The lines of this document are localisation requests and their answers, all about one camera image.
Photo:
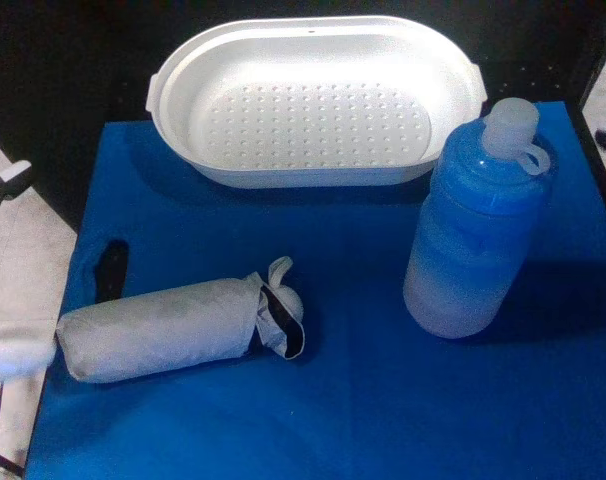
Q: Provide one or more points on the black metal frame bar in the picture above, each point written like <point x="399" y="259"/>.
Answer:
<point x="595" y="130"/>

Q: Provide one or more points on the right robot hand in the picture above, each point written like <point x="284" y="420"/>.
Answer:
<point x="5" y="182"/>

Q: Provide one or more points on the blue table cloth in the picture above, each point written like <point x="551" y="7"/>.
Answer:
<point x="333" y="400"/>

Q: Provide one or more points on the blue translucent water bottle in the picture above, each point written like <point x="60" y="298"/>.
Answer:
<point x="463" y="260"/>

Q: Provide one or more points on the umbrella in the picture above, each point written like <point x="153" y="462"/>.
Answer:
<point x="158" y="330"/>

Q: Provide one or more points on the white perforated oval basket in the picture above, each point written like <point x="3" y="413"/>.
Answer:
<point x="308" y="125"/>

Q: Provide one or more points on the white rounded blurry object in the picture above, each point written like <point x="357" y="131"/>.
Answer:
<point x="13" y="362"/>

